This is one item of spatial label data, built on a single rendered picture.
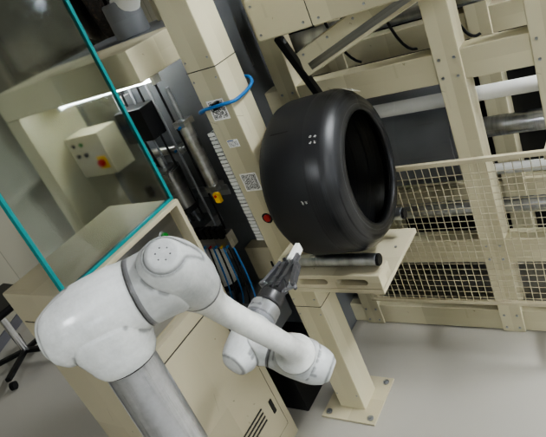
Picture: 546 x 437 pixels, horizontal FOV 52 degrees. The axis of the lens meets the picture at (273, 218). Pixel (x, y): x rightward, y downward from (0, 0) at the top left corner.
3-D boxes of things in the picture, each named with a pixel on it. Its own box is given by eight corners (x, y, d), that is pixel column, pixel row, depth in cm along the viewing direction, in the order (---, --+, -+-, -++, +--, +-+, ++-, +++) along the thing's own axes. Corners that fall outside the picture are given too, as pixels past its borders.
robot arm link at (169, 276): (208, 244, 112) (146, 276, 111) (178, 206, 96) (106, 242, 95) (233, 302, 106) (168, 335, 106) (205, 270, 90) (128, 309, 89)
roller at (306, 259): (292, 252, 210) (298, 257, 213) (289, 264, 208) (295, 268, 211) (378, 251, 189) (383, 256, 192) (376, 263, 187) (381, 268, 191)
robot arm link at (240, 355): (242, 325, 160) (284, 342, 156) (217, 371, 151) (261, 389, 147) (239, 303, 153) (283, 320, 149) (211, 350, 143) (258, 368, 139)
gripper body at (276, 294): (273, 296, 154) (286, 271, 160) (249, 296, 159) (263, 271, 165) (284, 315, 158) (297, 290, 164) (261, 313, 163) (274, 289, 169)
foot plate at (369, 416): (321, 416, 261) (321, 414, 260) (344, 373, 279) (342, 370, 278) (374, 426, 245) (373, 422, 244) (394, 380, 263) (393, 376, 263)
